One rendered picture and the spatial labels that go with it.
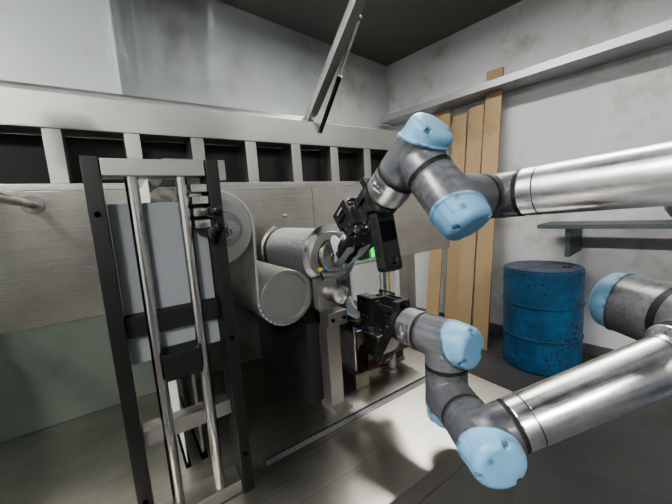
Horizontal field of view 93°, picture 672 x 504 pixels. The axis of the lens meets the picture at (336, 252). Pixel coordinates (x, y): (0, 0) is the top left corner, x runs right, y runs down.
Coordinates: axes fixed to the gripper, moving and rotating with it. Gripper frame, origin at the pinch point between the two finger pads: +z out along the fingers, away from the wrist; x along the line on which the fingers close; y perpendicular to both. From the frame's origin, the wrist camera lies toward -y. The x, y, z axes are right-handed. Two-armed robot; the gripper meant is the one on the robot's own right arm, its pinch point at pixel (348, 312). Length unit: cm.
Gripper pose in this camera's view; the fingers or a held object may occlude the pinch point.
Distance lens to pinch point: 83.8
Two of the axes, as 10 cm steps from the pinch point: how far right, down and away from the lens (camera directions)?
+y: -0.7, -9.9, -1.3
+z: -5.6, -0.7, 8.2
